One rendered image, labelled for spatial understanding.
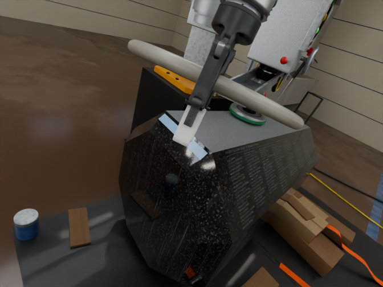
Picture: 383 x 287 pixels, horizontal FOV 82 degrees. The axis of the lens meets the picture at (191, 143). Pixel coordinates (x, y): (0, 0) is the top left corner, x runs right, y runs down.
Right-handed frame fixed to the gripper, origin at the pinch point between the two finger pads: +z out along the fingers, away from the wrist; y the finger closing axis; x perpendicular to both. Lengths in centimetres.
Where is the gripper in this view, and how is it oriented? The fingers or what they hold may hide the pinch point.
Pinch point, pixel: (189, 124)
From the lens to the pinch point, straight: 40.9
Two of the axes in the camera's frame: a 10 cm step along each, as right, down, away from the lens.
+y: 1.6, -1.9, 9.7
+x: -9.0, -4.4, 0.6
